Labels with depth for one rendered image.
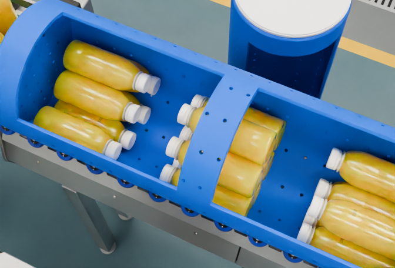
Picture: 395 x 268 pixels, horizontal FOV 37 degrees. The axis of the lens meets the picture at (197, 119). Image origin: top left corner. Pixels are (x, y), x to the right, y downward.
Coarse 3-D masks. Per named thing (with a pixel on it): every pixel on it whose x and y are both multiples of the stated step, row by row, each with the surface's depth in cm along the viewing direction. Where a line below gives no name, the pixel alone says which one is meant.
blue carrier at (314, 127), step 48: (48, 0) 117; (0, 48) 109; (48, 48) 125; (144, 48) 125; (0, 96) 111; (48, 96) 133; (144, 96) 131; (192, 96) 128; (240, 96) 102; (288, 96) 104; (48, 144) 115; (144, 144) 129; (192, 144) 100; (288, 144) 124; (336, 144) 120; (384, 144) 115; (192, 192) 104; (288, 192) 123; (288, 240) 101
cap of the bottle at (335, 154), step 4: (332, 152) 110; (336, 152) 110; (340, 152) 110; (332, 156) 109; (336, 156) 109; (340, 156) 109; (328, 160) 110; (332, 160) 109; (336, 160) 109; (328, 164) 110; (332, 164) 109; (336, 164) 109; (332, 168) 110
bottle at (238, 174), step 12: (180, 144) 110; (180, 156) 110; (228, 156) 108; (240, 156) 109; (228, 168) 107; (240, 168) 107; (252, 168) 107; (228, 180) 107; (240, 180) 106; (252, 180) 106; (240, 192) 107; (252, 192) 107
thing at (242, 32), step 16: (240, 16) 137; (240, 32) 141; (256, 32) 135; (336, 32) 137; (240, 48) 146; (256, 48) 182; (272, 48) 137; (288, 48) 136; (304, 48) 136; (320, 48) 138; (336, 48) 148; (240, 64) 152; (256, 64) 190; (272, 64) 192; (288, 64) 189; (304, 64) 183; (320, 64) 173; (272, 80) 200; (288, 80) 197; (304, 80) 189; (320, 80) 175; (320, 96) 169
